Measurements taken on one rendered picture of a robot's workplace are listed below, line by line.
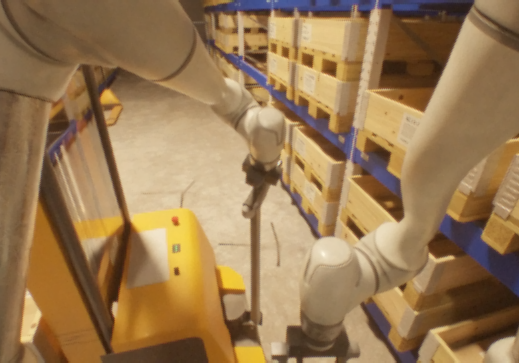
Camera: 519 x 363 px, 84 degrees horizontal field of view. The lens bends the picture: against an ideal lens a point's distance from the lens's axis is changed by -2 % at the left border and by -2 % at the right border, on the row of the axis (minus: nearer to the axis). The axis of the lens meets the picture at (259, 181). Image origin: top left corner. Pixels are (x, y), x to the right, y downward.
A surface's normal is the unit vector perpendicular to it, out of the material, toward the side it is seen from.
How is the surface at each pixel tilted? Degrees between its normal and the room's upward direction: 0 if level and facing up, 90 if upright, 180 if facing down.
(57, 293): 90
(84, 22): 125
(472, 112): 106
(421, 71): 90
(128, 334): 0
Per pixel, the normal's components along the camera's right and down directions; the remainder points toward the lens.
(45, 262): 0.25, 0.48
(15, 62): 0.59, 0.52
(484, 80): -0.82, 0.47
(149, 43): 0.62, 0.72
